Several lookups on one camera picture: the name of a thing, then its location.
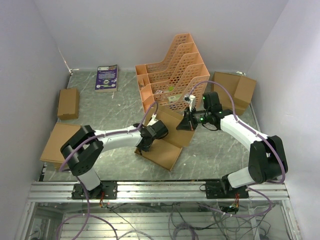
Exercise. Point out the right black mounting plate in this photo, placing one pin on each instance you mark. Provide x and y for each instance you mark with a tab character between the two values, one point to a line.
218	190

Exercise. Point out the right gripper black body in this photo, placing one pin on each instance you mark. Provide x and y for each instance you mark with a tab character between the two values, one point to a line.
197	117

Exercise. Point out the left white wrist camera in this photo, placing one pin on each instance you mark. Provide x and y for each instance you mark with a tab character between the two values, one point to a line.
152	120

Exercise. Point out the green boxed item in organizer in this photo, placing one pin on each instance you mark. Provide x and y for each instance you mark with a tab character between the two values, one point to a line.
174	98

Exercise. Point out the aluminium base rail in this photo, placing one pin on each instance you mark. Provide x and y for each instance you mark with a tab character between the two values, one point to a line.
150	191

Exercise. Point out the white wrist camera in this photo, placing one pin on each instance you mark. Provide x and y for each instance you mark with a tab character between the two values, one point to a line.
152	120
190	100

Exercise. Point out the black mounting plate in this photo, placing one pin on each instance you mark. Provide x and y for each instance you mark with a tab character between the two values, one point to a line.
218	190
107	190

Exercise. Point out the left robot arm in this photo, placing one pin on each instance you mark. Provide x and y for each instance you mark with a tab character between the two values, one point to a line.
83	149

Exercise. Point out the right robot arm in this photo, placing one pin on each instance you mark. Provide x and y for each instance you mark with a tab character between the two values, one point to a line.
267	159

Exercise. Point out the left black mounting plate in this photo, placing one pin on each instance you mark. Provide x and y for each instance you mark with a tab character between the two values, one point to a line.
107	190

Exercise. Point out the cardboard box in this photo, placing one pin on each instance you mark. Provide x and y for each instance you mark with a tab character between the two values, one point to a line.
241	89
165	152
60	134
68	104

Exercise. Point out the peach plastic file organizer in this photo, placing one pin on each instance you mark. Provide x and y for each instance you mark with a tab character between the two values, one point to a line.
182	69

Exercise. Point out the purple book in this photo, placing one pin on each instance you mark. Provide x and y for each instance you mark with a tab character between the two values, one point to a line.
107	79

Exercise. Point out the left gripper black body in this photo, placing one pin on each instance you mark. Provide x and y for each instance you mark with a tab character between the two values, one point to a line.
144	148

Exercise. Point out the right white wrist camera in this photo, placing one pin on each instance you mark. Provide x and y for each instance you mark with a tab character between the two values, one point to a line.
190	100

